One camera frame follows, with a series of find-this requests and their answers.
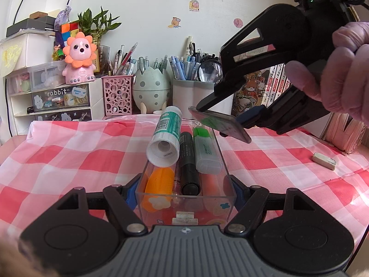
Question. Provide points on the person's right hand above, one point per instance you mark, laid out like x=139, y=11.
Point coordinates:
x=346, y=86

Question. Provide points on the round character wall sticker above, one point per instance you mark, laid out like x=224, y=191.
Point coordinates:
x=194, y=5

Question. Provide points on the peach highlighter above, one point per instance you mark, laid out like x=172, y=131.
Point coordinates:
x=206, y=153

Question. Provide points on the green glue stick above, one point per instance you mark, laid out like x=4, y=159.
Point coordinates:
x=165, y=138

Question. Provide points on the black marker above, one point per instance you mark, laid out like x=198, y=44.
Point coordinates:
x=188, y=161

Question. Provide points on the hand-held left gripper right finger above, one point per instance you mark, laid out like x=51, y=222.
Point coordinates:
x=238, y=192

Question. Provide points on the glass vase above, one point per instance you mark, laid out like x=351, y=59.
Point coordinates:
x=103, y=59

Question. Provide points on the pink checked tablecloth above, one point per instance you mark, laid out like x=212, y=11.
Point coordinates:
x=72, y=164

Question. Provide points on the egg-shaped pen holder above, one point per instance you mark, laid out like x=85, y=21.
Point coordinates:
x=151, y=89

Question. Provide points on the pink pencil case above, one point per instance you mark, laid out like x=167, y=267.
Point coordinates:
x=348, y=135

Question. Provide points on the pink lion toy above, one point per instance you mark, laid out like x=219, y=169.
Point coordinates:
x=79, y=60

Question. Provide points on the dark grey metal case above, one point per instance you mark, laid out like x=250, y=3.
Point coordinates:
x=222, y=124

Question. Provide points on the green bamboo plant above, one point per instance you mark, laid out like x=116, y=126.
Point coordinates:
x=98, y=24

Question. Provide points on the colourful puzzle cube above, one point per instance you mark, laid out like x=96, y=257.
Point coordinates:
x=67, y=31

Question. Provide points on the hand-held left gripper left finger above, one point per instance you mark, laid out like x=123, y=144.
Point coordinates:
x=131, y=192

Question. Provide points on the bunch of pens and pencils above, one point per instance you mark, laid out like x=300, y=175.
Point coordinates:
x=121, y=60

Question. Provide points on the white box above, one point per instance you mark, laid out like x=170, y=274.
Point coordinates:
x=26, y=52

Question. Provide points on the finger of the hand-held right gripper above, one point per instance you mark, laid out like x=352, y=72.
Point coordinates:
x=227, y=66
x=250, y=117

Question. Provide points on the black box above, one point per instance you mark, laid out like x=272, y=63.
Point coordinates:
x=28, y=26

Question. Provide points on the translucent storage box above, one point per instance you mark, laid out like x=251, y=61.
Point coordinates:
x=37, y=78

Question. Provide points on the white drawer organizer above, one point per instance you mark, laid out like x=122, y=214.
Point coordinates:
x=96, y=98

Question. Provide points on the pink round wall sticker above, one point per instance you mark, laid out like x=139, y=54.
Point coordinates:
x=237, y=22

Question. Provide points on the bunch of blue and black pens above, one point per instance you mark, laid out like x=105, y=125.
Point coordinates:
x=181, y=66

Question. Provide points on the white eraser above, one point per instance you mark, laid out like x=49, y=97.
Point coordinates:
x=324, y=160

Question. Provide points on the brown animal wall sticker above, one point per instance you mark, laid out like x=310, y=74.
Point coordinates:
x=174, y=22

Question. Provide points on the bunch of grey-green pens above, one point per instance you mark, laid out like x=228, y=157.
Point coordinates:
x=144, y=63

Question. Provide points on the small cardboard box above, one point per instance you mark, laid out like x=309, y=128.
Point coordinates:
x=43, y=14

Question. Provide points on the magnifying glass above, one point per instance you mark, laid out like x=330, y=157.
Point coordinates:
x=210, y=70

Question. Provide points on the clear plastic box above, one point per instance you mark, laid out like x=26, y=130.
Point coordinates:
x=227, y=187

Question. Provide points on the pink perforated pen holder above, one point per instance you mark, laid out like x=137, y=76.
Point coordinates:
x=118, y=95

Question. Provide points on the grey flower-shaped pen holder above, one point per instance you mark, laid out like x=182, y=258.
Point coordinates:
x=190, y=101

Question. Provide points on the orange highlighter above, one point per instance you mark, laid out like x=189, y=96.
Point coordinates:
x=160, y=181

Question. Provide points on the purple hanging charm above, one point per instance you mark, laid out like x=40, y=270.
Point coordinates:
x=62, y=20

